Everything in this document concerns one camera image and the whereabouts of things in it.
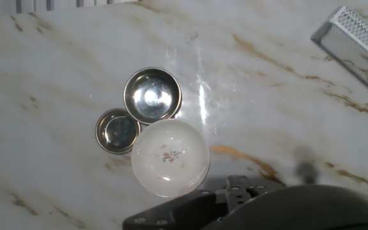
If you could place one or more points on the small steel bowl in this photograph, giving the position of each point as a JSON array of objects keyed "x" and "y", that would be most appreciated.
[{"x": 117, "y": 131}]

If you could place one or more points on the white floral ceramic plate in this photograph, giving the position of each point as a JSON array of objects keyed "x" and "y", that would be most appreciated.
[{"x": 171, "y": 159}]

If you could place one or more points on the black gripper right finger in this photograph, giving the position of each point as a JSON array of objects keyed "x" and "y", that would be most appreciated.
[{"x": 299, "y": 211}]

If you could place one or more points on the marble pattern table mat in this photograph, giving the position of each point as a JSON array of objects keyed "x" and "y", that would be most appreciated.
[{"x": 59, "y": 96}]

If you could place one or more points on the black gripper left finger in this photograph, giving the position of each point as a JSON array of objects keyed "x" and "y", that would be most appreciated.
[{"x": 184, "y": 211}]

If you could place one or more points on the large steel bowl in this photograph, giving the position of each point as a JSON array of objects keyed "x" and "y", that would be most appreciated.
[{"x": 152, "y": 96}]

